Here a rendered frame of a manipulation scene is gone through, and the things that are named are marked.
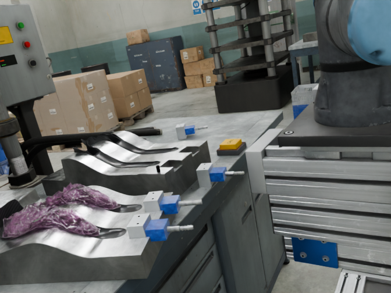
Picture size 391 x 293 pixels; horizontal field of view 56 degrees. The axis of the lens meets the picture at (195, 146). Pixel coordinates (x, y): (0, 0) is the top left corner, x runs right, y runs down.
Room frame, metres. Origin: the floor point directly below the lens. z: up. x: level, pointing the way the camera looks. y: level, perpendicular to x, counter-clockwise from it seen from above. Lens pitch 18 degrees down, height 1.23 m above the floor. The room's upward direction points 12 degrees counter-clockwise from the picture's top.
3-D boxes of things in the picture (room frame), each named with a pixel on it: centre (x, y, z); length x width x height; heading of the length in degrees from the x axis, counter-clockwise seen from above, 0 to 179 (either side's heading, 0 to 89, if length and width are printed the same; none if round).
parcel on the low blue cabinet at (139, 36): (8.56, 0.76, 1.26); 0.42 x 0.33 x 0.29; 59
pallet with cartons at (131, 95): (6.14, 1.28, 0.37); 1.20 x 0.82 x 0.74; 67
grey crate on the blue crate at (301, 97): (3.95, -1.48, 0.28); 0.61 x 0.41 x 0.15; 59
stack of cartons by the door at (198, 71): (7.92, -0.50, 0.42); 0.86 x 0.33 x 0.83; 59
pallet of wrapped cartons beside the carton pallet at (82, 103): (5.21, 1.67, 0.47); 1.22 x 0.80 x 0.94; 63
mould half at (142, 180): (1.14, 0.24, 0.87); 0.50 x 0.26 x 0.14; 59
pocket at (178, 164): (0.97, 0.08, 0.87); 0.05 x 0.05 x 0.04; 59
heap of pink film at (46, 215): (0.80, 0.35, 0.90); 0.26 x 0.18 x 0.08; 76
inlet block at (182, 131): (1.52, 0.00, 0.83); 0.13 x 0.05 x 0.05; 82
